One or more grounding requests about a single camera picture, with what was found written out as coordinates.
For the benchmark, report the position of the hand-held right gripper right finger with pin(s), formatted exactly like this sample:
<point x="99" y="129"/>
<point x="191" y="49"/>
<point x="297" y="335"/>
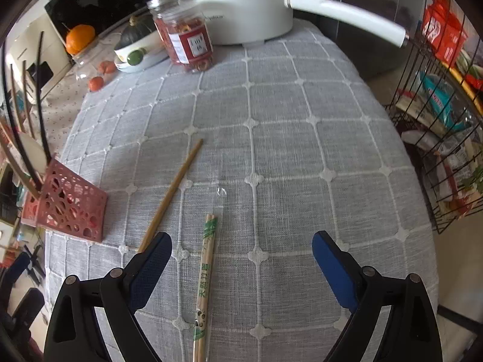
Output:
<point x="334" y="271"/>

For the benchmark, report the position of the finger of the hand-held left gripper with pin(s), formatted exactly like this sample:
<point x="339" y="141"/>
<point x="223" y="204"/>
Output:
<point x="28" y="309"/>
<point x="15" y="271"/>

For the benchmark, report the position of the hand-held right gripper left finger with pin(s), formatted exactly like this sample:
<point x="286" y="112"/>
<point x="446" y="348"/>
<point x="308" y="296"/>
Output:
<point x="151" y="267"/>

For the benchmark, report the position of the disposable chopsticks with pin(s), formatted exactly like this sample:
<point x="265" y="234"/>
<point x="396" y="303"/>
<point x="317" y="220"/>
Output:
<point x="205" y="271"/>

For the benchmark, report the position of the pink perforated utensil holder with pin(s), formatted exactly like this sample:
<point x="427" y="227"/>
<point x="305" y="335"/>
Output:
<point x="75" y="203"/>

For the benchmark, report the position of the grey checked tablecloth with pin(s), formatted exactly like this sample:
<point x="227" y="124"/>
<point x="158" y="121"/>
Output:
<point x="302" y="139"/>

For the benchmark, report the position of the green leafy plant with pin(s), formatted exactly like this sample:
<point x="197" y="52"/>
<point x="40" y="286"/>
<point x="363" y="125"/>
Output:
<point x="475" y="181"/>

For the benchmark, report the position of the white floral cloth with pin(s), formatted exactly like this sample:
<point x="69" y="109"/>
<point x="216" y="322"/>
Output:
<point x="64" y="109"/>

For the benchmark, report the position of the black chopstick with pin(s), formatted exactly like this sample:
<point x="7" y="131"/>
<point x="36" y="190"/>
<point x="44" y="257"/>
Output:
<point x="40" y="101"/>

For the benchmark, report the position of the small tangerine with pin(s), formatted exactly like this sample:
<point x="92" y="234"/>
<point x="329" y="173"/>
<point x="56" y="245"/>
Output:
<point x="106" y="67"/>
<point x="96" y="84"/>

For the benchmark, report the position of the teal snack packet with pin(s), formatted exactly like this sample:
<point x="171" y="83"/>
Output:
<point x="441" y="98"/>

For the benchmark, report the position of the white plate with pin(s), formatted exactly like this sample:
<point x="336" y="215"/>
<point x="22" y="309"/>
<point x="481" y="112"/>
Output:
<point x="154" y="62"/>

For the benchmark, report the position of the green round fruit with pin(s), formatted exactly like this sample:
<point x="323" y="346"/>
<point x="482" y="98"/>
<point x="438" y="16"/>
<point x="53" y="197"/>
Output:
<point x="135" y="57"/>

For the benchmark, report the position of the white kitchen appliance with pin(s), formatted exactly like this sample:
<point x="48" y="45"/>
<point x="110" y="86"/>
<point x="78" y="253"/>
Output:
<point x="56" y="64"/>

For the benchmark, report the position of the clear plastic jar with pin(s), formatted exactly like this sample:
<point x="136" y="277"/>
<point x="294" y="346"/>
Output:
<point x="85" y="66"/>

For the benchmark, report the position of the white bowl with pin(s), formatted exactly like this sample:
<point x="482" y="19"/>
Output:
<point x="151" y="47"/>

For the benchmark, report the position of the clear jar red contents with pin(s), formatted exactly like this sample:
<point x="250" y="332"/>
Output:
<point x="188" y="49"/>

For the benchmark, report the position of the yellow packet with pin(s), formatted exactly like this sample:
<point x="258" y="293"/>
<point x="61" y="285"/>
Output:
<point x="468" y="86"/>

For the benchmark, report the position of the dark green squash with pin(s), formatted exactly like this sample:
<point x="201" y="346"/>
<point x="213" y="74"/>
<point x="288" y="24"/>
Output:
<point x="134" y="32"/>

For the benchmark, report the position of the large orange fruit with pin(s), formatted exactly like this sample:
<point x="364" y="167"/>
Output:
<point x="80" y="39"/>

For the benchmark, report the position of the red snack packet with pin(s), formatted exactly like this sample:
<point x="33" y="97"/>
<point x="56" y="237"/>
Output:
<point x="441" y="26"/>

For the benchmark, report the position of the white electric pot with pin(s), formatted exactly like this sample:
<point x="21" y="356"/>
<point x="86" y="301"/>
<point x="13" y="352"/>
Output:
<point x="241" y="11"/>

